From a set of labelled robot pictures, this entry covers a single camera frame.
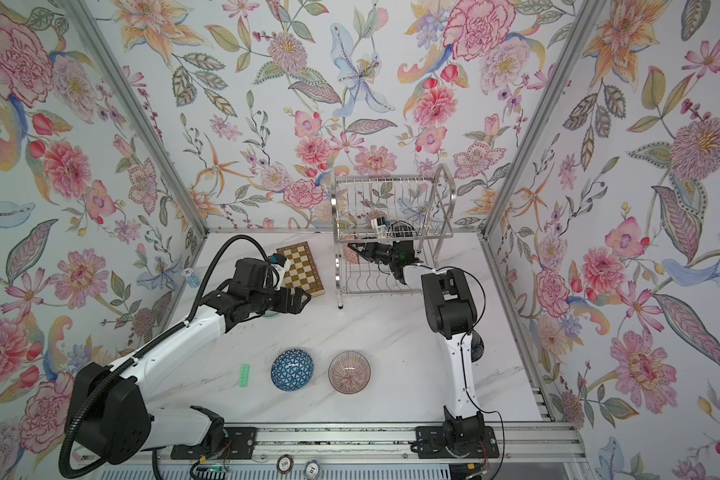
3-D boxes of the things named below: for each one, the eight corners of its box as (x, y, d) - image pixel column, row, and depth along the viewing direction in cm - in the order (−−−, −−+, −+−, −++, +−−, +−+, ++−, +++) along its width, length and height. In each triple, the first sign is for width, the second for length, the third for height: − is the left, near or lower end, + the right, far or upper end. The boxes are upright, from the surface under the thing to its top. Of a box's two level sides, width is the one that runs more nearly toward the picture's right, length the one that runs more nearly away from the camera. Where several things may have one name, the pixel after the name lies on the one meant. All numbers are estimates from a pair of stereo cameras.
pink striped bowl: (328, 394, 83) (327, 388, 80) (330, 358, 90) (329, 351, 86) (371, 394, 83) (371, 389, 80) (370, 358, 90) (370, 351, 86)
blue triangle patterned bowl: (271, 391, 84) (267, 386, 80) (278, 354, 90) (274, 348, 87) (312, 391, 84) (310, 386, 80) (315, 355, 90) (314, 348, 87)
